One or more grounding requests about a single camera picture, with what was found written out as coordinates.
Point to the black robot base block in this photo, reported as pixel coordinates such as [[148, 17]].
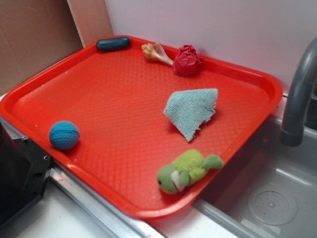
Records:
[[24, 170]]

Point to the crumpled red paper ball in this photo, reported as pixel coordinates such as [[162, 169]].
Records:
[[187, 61]]

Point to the blue textured ball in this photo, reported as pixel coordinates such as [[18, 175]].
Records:
[[64, 135]]

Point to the red plastic tray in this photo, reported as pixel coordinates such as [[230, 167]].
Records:
[[116, 100]]

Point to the light blue terry cloth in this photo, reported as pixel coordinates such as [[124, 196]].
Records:
[[188, 110]]

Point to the green plush turtle toy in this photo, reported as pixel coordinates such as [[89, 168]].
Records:
[[187, 169]]

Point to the tan conch seashell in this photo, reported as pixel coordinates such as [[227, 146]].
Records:
[[155, 52]]

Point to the dark teal oval capsule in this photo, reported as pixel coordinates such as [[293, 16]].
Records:
[[113, 44]]

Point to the grey plastic sink basin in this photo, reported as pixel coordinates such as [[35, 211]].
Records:
[[267, 190]]

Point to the grey curved faucet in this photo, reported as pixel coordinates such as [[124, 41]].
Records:
[[301, 106]]

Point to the brown cardboard panel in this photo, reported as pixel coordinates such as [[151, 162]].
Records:
[[36, 34]]

